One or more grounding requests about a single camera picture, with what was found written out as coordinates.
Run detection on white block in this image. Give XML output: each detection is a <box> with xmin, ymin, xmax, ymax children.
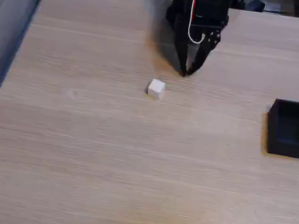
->
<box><xmin>144</xmin><ymin>77</ymin><xmax>167</xmax><ymax>102</ymax></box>

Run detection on dark blue bag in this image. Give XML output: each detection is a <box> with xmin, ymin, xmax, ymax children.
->
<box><xmin>245</xmin><ymin>0</ymin><xmax>267</xmax><ymax>13</ymax></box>

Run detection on white and red gripper cable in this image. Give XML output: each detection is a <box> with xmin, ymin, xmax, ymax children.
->
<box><xmin>185</xmin><ymin>0</ymin><xmax>215</xmax><ymax>46</ymax></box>

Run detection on white labelled packet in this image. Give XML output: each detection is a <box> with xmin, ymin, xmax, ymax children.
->
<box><xmin>264</xmin><ymin>1</ymin><xmax>283</xmax><ymax>14</ymax></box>

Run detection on black open box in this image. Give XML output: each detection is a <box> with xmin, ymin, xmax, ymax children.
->
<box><xmin>261</xmin><ymin>97</ymin><xmax>299</xmax><ymax>159</ymax></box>

